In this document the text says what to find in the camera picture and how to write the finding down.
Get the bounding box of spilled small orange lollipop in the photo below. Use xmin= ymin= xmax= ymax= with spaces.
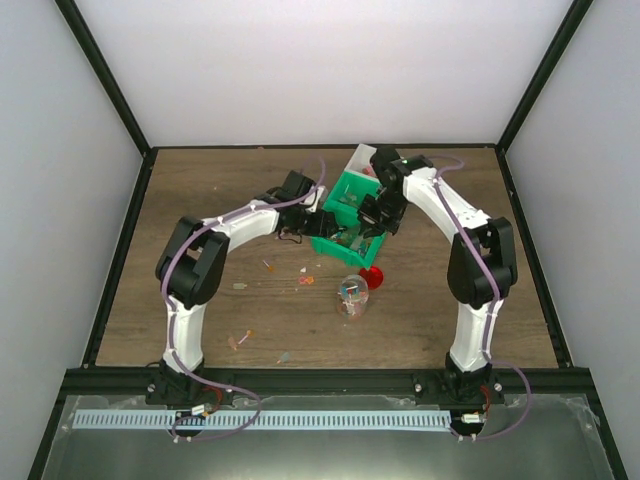
xmin=262 ymin=260 xmax=275 ymax=272

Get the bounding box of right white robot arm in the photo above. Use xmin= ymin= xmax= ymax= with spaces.
xmin=357 ymin=147 xmax=518 ymax=403

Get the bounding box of red jar lid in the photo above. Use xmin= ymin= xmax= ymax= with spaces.
xmin=358 ymin=266 xmax=384 ymax=290

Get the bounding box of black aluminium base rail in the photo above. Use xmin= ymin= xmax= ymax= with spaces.
xmin=62 ymin=366 xmax=596 ymax=406

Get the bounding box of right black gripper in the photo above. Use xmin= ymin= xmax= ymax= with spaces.
xmin=357 ymin=192 xmax=408 ymax=239

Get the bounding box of green double candy bin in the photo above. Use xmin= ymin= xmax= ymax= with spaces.
xmin=311 ymin=171 xmax=386 ymax=268

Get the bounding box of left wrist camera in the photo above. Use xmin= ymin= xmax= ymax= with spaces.
xmin=303 ymin=186 xmax=327 ymax=212

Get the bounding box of green slotted scoop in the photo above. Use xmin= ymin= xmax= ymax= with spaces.
xmin=346 ymin=227 xmax=374 ymax=257

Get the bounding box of clear plastic jar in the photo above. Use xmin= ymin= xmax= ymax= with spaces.
xmin=337 ymin=274 xmax=369 ymax=319

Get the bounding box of light blue slotted strip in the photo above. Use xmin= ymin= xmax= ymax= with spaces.
xmin=72 ymin=409 xmax=451 ymax=432

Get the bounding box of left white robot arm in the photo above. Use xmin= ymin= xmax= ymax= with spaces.
xmin=155 ymin=170 xmax=340 ymax=404

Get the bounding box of spilled candy near rail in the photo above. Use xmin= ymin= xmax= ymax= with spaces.
xmin=277 ymin=352 xmax=291 ymax=364

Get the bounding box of white candy bin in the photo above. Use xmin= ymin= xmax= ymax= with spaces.
xmin=344 ymin=144 xmax=377 ymax=178

